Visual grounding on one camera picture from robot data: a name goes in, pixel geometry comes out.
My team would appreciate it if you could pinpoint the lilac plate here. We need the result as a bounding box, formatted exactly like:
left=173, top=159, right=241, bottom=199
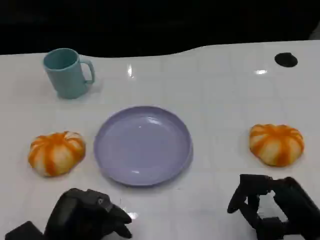
left=93, top=105, right=195, bottom=188

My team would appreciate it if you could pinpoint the pale green mug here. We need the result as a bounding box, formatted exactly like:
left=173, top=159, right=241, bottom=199
left=43, top=47, right=96, bottom=100

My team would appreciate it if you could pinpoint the orange and white toy bread roll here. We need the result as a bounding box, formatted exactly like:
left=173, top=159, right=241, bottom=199
left=248, top=123, right=305, bottom=168
left=27, top=130, right=87, bottom=178

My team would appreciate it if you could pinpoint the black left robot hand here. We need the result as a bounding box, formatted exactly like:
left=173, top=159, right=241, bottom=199
left=44, top=187, right=133, bottom=240

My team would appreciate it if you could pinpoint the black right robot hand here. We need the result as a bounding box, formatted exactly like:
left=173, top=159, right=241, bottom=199
left=226, top=174, right=320, bottom=240

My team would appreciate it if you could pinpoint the black round table grommet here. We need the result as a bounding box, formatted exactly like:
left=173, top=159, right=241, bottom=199
left=274, top=52, right=299, bottom=68

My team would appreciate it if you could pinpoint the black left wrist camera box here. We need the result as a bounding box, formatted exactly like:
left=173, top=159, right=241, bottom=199
left=4, top=220, right=45, bottom=240

